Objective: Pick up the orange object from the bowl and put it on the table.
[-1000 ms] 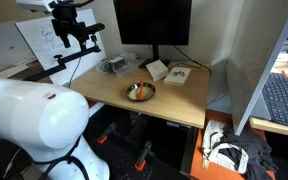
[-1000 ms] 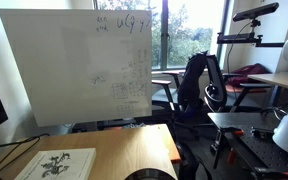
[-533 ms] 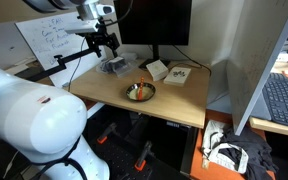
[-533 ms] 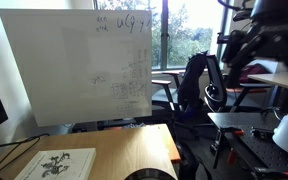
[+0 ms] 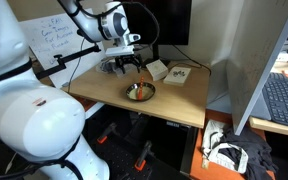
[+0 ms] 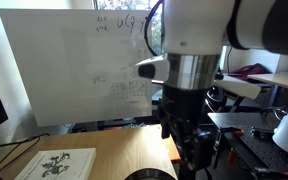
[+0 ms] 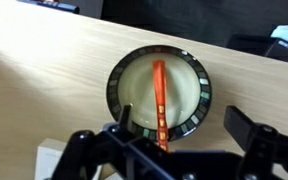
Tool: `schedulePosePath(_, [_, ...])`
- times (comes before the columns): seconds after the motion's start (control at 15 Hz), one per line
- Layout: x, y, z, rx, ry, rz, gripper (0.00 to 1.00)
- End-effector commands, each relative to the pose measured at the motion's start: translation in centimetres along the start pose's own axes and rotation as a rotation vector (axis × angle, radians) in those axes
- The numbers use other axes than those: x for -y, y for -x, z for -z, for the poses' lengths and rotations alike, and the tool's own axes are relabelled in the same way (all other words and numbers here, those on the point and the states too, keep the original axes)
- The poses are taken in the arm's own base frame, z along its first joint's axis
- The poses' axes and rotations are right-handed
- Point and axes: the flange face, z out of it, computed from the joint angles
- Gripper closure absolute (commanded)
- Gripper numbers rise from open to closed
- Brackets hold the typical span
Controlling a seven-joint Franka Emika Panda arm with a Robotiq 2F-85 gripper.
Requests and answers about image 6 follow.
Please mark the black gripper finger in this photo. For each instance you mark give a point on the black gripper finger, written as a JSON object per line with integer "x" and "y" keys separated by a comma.
{"x": 205, "y": 155}
{"x": 187, "y": 166}

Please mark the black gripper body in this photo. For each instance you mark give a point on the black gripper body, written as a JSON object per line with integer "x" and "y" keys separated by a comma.
{"x": 184, "y": 106}

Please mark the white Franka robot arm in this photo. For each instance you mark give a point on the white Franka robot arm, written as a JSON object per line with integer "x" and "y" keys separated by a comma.
{"x": 197, "y": 26}

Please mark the dark round metal bowl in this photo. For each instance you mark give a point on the dark round metal bowl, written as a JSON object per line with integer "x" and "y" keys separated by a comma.
{"x": 149, "y": 174}

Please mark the black perforated breadboard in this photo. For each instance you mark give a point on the black perforated breadboard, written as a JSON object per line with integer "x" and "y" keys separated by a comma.
{"x": 260, "y": 146}

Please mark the maroon bag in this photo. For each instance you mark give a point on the maroon bag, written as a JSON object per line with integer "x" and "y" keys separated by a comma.
{"x": 249, "y": 70}

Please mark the light wooden desk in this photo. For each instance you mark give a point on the light wooden desk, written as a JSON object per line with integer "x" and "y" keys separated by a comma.
{"x": 277, "y": 79}

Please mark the white whiteboard panel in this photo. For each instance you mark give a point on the white whiteboard panel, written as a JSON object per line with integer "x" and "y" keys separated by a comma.
{"x": 74, "y": 66}

